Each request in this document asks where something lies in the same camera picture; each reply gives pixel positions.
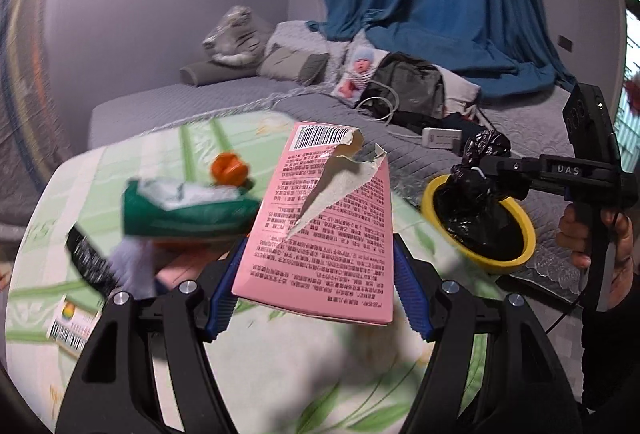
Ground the black cable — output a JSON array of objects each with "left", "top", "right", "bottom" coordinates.
[{"left": 542, "top": 287, "right": 591, "bottom": 335}]

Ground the white and green medicine box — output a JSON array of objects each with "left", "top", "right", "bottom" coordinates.
[{"left": 47, "top": 295, "right": 101, "bottom": 357}]

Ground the yellow trash bin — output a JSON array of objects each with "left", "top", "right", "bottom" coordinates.
[{"left": 420, "top": 174, "right": 537, "bottom": 275}]

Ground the black trash bag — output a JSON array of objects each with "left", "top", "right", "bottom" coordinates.
[{"left": 432, "top": 130, "right": 523, "bottom": 260}]

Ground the white power strip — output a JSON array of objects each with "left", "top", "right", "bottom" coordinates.
[{"left": 421, "top": 127, "right": 463, "bottom": 150}]

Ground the striped floral hanging sheet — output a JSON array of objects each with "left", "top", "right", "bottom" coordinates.
[{"left": 0, "top": 0, "right": 56, "bottom": 195}]

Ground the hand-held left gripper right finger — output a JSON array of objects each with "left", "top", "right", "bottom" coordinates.
[{"left": 392, "top": 231, "right": 583, "bottom": 434}]

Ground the person's right forearm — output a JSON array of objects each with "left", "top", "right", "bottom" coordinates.
[{"left": 580, "top": 271, "right": 640, "bottom": 417}]

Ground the white tissue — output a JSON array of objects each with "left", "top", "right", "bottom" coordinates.
[{"left": 107, "top": 239, "right": 161, "bottom": 300}]

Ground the white cable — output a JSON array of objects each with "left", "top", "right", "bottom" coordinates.
[{"left": 356, "top": 82, "right": 426, "bottom": 136}]

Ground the pink paper box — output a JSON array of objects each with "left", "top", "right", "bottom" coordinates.
[{"left": 231, "top": 121, "right": 396, "bottom": 327}]

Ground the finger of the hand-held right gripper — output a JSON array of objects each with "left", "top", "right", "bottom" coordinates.
[
  {"left": 479, "top": 155, "right": 543, "bottom": 175},
  {"left": 502, "top": 174, "right": 573, "bottom": 204}
]

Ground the baby photo cushion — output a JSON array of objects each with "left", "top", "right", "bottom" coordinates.
[{"left": 334, "top": 45, "right": 386, "bottom": 108}]

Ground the black remote control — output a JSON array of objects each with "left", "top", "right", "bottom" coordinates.
[{"left": 65, "top": 224, "right": 118, "bottom": 300}]

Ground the green patterned mat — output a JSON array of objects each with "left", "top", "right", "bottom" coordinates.
[{"left": 5, "top": 111, "right": 491, "bottom": 434}]

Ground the person's right hand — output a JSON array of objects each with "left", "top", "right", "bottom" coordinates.
[{"left": 556, "top": 203, "right": 633, "bottom": 310}]

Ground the grey bed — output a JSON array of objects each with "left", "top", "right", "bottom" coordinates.
[{"left": 87, "top": 22, "right": 596, "bottom": 305}]

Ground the green and white packet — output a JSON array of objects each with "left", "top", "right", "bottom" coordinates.
[{"left": 122, "top": 178, "right": 261, "bottom": 237}]

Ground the dark grey bag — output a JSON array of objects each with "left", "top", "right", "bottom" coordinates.
[{"left": 360, "top": 53, "right": 446, "bottom": 135}]

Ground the grey bolster pillow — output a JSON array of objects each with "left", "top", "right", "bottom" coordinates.
[{"left": 180, "top": 62, "right": 258, "bottom": 88}]

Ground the plush tiger in plastic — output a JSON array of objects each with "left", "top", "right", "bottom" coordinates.
[{"left": 202, "top": 5, "right": 273, "bottom": 65}]

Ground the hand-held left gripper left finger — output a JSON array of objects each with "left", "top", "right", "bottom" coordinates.
[{"left": 54, "top": 247, "right": 248, "bottom": 434}]

